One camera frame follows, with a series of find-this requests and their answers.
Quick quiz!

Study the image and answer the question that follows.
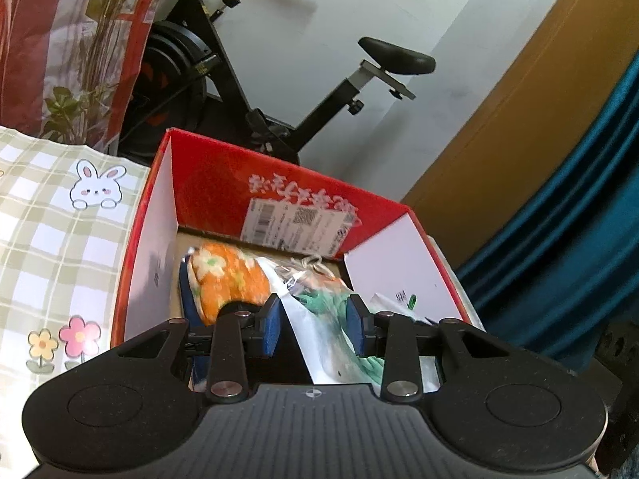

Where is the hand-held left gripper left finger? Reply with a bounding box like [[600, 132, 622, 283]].
[[117, 293, 283, 402]]

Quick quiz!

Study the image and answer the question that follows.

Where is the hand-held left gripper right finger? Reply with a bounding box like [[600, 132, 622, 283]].
[[347, 293, 505, 402]]

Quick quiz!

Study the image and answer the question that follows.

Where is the black exercise bike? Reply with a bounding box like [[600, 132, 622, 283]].
[[117, 0, 437, 168]]

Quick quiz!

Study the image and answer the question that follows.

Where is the red cardboard box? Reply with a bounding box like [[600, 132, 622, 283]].
[[111, 128, 487, 395]]

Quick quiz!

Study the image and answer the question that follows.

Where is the white packet with green mark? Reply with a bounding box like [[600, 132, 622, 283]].
[[368, 291, 443, 326]]

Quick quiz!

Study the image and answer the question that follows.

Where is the wooden door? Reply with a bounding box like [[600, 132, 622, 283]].
[[402, 0, 639, 270]]

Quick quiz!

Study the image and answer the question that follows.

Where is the blue cloth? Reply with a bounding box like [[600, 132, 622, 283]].
[[179, 257, 213, 395]]

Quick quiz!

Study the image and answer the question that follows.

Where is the teal curtain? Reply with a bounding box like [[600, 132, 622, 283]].
[[456, 52, 639, 375]]

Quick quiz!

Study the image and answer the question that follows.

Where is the green cloth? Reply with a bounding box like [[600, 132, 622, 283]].
[[257, 254, 387, 385]]

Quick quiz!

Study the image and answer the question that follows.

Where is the red plant printed backdrop cloth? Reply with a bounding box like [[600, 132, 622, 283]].
[[0, 0, 181, 156]]

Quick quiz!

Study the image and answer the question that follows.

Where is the checked bunny tablecloth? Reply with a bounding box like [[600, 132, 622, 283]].
[[0, 127, 153, 410]]

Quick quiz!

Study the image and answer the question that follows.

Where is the orange floral cloth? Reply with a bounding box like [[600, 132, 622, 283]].
[[187, 242, 271, 325]]

